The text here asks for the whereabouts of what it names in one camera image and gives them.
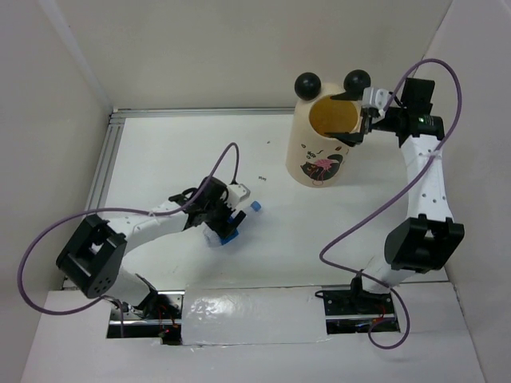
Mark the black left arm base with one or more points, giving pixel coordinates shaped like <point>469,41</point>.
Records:
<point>157,315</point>

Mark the light blue label plastic bottle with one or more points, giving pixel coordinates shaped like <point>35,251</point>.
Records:
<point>225,226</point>

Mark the beige cylindrical bin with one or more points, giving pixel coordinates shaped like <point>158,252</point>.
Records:
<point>314,157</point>

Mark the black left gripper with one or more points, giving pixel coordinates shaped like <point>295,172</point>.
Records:
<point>223,226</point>

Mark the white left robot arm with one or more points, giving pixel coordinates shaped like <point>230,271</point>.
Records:
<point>92,258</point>

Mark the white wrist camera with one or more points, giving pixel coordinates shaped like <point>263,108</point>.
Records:
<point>237,193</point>
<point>374,98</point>

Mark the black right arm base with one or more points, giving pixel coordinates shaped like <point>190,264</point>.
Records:
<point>351,310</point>

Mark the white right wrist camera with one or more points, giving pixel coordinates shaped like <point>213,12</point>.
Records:
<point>374,98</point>

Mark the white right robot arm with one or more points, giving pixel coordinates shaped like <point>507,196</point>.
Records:
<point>428,236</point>

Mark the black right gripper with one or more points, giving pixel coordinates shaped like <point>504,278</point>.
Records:
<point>355,138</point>

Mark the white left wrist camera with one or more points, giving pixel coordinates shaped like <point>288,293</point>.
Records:
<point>237,193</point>

